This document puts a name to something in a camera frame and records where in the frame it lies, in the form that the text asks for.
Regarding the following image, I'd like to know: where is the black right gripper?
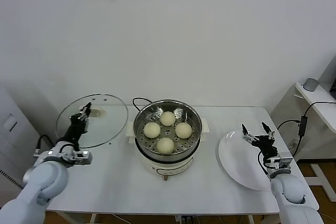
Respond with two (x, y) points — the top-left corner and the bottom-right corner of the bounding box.
(241, 121), (279, 161)

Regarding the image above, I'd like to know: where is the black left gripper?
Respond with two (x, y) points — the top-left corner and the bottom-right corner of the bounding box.
(61, 102), (92, 146)

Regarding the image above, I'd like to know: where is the glass lid with cream handle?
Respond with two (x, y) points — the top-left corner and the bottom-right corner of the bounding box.
(55, 93), (129, 148)

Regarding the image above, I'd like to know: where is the white steamed baozi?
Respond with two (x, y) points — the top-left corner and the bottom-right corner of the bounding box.
(143, 122), (161, 140)
(156, 137), (175, 155)
(174, 122), (193, 140)
(159, 111), (176, 127)

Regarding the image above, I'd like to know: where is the stainless steel steamer basket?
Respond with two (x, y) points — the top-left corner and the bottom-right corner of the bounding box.
(126, 100), (211, 162)

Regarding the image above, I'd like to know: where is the white round plate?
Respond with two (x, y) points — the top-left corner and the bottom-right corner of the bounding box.
(218, 130), (283, 191)

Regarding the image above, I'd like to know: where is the white side desk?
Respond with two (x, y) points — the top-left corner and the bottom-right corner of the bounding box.
(270, 81), (336, 201)

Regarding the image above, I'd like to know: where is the white cabinet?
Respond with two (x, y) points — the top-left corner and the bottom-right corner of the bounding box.
(0, 84), (57, 190)

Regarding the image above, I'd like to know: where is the grey cylinder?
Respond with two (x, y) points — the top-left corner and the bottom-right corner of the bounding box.
(303, 78), (319, 93)

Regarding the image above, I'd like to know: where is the grey monitor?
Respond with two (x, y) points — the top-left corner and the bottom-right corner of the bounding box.
(319, 55), (336, 94)

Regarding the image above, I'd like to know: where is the cream electric cooker base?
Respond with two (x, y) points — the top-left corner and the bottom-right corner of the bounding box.
(128, 132), (208, 183)

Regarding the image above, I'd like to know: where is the black white striped strip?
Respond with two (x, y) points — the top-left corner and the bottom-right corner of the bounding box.
(0, 169), (25, 190)

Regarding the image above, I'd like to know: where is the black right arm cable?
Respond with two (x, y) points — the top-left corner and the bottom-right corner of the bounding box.
(257, 150), (271, 175)

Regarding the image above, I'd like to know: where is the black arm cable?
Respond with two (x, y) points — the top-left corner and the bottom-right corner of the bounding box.
(257, 150), (271, 175)
(35, 134), (57, 156)

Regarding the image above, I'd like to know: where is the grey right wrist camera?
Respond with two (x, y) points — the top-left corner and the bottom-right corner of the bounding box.
(264, 155), (292, 170)

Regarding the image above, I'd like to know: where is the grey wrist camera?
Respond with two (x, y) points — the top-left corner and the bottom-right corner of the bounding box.
(264, 155), (292, 170)
(73, 150), (93, 166)

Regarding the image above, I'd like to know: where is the black cable with adapter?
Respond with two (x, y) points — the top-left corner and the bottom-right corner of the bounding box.
(277, 100), (336, 158)

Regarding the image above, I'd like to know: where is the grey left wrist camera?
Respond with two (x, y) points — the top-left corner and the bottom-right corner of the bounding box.
(73, 150), (93, 166)

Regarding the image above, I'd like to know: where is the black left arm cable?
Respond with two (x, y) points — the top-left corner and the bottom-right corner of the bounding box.
(35, 134), (57, 156)

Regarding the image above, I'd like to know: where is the black cooker power cord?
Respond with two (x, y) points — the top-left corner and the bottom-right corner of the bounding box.
(132, 97), (153, 113)

